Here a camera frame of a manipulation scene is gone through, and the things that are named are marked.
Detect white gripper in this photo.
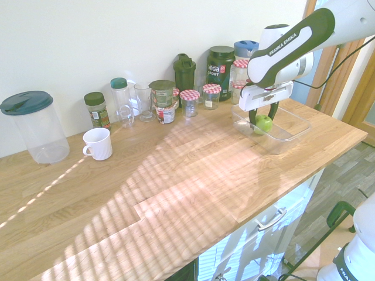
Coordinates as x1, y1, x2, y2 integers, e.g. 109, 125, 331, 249
238, 81, 294, 130

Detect green apple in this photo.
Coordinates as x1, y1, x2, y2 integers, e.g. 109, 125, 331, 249
254, 114, 274, 136

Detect clear rectangular plastic container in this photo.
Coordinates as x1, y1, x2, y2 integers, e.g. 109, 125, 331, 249
230, 103, 312, 155

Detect clear blue-lidded container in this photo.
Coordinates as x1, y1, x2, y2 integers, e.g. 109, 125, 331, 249
233, 40, 260, 61

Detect tall glass jar checked lid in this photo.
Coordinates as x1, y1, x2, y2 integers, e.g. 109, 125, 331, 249
231, 59, 250, 105

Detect labelled glass jar checked lid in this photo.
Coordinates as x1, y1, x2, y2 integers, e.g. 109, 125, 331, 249
202, 83, 221, 111

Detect dark Vega Sport tub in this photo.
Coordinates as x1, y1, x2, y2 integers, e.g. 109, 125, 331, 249
206, 46, 236, 102

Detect wide glass jar checked lid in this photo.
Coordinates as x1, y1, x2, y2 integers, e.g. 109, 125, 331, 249
179, 89, 201, 118

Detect dark green shaker bottle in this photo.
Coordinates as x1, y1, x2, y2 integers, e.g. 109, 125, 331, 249
172, 53, 197, 92

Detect red-labelled white tub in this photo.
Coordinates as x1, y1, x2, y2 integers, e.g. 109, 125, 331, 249
154, 105, 176, 125

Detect green-lidded labelled tub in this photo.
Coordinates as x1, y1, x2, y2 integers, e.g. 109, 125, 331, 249
149, 79, 176, 108

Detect tall clear drinking glass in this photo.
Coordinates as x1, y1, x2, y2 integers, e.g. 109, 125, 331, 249
134, 81, 156, 123

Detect green metal clamp stand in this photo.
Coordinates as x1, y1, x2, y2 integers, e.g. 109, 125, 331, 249
277, 201, 357, 281

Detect white drawer cabinet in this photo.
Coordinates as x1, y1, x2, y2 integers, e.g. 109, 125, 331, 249
195, 169, 326, 281

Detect clear bottle with teal lid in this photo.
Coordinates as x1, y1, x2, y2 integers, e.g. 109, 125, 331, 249
110, 77, 136, 129

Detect dark-lidded spice jar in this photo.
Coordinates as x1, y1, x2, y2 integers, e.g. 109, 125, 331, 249
83, 91, 113, 132

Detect white ceramic mug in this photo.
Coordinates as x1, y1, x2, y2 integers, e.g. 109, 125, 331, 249
82, 127, 114, 162

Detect large clear teal-lidded jug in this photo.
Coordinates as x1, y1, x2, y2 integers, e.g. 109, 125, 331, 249
0, 90, 71, 165

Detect black cable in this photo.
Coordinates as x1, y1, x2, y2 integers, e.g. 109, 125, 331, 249
292, 37, 375, 90

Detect metal drawer handle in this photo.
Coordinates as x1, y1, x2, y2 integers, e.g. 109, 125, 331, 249
254, 207, 288, 232

